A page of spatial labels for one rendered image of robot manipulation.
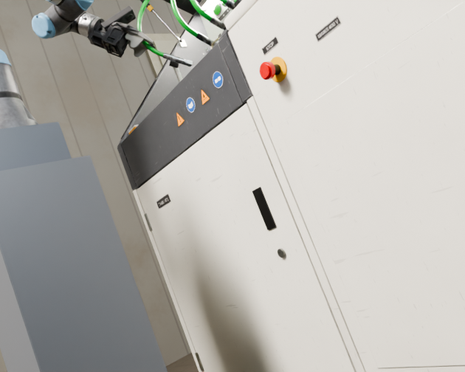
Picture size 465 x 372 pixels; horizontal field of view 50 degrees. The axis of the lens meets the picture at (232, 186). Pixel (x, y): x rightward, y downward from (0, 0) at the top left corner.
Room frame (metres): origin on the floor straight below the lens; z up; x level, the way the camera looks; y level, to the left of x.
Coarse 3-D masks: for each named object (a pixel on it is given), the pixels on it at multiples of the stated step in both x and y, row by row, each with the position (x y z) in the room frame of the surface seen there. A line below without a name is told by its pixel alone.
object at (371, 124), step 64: (320, 0) 0.87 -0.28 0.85; (384, 0) 0.79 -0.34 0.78; (448, 0) 0.72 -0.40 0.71; (256, 64) 1.04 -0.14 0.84; (320, 64) 0.92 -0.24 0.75; (384, 64) 0.82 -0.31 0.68; (448, 64) 0.75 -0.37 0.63; (320, 128) 0.96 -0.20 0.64; (384, 128) 0.86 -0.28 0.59; (448, 128) 0.78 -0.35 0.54; (320, 192) 1.01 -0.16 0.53; (384, 192) 0.90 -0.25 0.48; (448, 192) 0.81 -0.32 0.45; (320, 256) 1.07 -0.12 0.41; (384, 256) 0.95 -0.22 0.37; (448, 256) 0.85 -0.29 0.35; (384, 320) 1.00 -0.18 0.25; (448, 320) 0.89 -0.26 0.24
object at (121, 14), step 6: (120, 12) 1.53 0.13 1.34; (126, 12) 1.53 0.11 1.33; (132, 12) 1.54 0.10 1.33; (108, 18) 1.53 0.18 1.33; (114, 18) 1.52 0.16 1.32; (120, 18) 1.53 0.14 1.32; (126, 18) 1.55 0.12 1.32; (132, 18) 1.56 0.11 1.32; (102, 24) 1.52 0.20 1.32; (108, 24) 1.52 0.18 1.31
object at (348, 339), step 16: (256, 112) 1.09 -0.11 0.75; (272, 144) 1.08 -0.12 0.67; (272, 160) 1.09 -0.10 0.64; (288, 192) 1.09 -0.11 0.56; (304, 224) 1.08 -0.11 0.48; (304, 240) 1.09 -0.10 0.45; (160, 256) 1.61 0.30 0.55; (320, 272) 1.09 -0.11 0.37; (176, 304) 1.61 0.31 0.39; (336, 304) 1.08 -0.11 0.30; (336, 320) 1.10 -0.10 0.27; (192, 352) 1.62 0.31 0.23; (352, 352) 1.09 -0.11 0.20
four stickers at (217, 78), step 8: (216, 72) 1.14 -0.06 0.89; (216, 80) 1.15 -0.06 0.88; (216, 88) 1.16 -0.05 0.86; (200, 96) 1.22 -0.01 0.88; (208, 96) 1.19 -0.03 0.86; (192, 104) 1.25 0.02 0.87; (176, 112) 1.31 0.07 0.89; (192, 112) 1.26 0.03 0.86; (176, 120) 1.32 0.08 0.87; (184, 120) 1.30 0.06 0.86
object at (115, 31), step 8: (96, 24) 1.52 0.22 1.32; (112, 24) 1.51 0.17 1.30; (96, 32) 1.52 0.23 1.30; (104, 32) 1.53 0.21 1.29; (112, 32) 1.51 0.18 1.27; (120, 32) 1.51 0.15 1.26; (96, 40) 1.53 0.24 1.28; (104, 40) 1.49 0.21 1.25; (112, 40) 1.50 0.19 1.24; (120, 40) 1.50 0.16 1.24; (104, 48) 1.54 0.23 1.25; (112, 48) 1.51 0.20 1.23; (120, 48) 1.53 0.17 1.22; (120, 56) 1.56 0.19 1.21
